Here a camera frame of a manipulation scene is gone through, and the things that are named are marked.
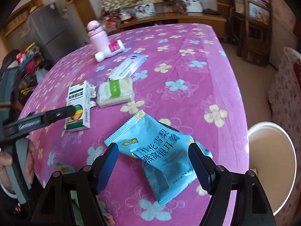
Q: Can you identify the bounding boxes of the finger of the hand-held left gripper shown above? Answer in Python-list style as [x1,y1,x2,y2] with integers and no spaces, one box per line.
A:
[3,105,76,135]

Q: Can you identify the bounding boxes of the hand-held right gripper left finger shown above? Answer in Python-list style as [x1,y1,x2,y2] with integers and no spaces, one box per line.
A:
[31,143,119,226]

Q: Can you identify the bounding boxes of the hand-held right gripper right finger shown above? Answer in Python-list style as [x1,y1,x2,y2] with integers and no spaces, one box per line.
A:
[188,143,275,226]

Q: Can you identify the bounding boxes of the white medicine box colourful stripes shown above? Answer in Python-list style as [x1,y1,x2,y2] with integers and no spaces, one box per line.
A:
[64,80,97,132]

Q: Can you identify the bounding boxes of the blue snack packet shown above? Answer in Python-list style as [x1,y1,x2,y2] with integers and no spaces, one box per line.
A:
[104,110,213,205]

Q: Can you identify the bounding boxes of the clear packet green label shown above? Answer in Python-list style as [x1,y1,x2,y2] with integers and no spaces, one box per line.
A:
[97,76,135,109]

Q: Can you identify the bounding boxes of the white plastic bucket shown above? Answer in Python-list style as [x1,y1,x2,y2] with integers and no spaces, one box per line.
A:
[246,122,297,217]

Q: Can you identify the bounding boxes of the white and blue medicine box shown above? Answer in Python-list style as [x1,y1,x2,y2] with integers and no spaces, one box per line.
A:
[109,54,146,80]

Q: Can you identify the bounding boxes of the person's left hand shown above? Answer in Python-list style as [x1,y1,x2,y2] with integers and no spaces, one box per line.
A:
[0,143,36,184]

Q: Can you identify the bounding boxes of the colourful clutter pile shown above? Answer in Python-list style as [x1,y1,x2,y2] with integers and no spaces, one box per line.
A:
[16,45,50,85]

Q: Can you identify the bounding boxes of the purple floral tablecloth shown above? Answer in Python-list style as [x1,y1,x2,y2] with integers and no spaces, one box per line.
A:
[17,23,251,226]

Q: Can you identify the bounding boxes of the grey refrigerator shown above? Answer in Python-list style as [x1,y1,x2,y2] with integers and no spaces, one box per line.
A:
[28,1,78,64]

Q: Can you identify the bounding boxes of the pink water bottle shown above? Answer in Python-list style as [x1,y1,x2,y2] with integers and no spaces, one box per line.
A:
[86,20,110,53]

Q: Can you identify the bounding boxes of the white bottle magenta label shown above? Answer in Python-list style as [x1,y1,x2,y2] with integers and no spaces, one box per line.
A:
[94,40,124,62]

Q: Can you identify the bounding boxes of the floral covered sofa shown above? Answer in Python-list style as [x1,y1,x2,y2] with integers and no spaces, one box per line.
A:
[268,47,301,217]

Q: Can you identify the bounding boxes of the plastic wrapped decor bundle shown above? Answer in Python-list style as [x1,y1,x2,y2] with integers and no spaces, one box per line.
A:
[101,8,134,29]

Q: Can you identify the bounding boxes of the dark wooden chair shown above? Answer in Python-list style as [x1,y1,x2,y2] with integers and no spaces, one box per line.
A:
[226,0,273,65]

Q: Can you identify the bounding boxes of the small framed couple photo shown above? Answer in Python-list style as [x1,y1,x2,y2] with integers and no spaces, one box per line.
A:
[135,3,157,19]

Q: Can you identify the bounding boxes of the large wedding photo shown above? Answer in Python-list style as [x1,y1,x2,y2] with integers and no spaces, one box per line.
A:
[186,0,203,13]

